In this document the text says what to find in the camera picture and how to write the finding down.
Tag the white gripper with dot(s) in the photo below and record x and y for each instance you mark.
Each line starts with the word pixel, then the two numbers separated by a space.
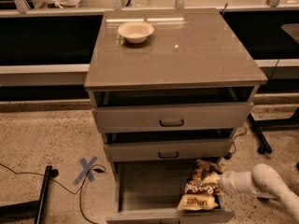
pixel 226 182

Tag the brown chip bag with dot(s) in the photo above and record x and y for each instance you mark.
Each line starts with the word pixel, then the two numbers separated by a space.
pixel 198 196

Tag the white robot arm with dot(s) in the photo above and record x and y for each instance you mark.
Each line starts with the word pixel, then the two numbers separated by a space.
pixel 262 181

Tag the middle grey drawer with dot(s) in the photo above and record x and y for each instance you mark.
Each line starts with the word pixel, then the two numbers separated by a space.
pixel 148 151

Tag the grey drawer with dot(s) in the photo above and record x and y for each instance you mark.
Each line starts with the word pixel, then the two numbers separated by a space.
pixel 145 118
pixel 148 192
pixel 148 151

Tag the top grey drawer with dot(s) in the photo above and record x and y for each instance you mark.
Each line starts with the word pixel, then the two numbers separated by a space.
pixel 145 118

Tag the bottom grey drawer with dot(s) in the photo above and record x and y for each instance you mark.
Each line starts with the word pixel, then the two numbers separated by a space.
pixel 148 192

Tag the grey drawer cabinet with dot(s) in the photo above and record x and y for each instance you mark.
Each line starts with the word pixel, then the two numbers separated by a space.
pixel 192 57

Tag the black stand leg right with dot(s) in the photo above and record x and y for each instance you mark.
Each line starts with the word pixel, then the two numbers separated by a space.
pixel 257 125

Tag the black stand leg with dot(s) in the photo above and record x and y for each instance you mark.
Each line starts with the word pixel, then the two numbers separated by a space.
pixel 33 209
pixel 257 125

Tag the blue tape cross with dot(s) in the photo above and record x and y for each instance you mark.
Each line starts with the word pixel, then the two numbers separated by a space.
pixel 86 170

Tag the white paper bowl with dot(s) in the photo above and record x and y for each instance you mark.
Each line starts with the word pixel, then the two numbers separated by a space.
pixel 135 31

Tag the black stand leg left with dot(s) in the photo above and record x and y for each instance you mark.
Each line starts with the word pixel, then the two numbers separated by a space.
pixel 33 209

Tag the black middle drawer handle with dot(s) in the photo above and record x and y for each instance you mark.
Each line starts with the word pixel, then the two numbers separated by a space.
pixel 172 155

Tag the black drawer handle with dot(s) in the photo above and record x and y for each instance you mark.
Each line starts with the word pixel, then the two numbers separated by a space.
pixel 172 155
pixel 171 122

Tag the black top drawer handle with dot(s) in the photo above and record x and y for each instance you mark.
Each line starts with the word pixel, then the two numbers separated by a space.
pixel 171 122

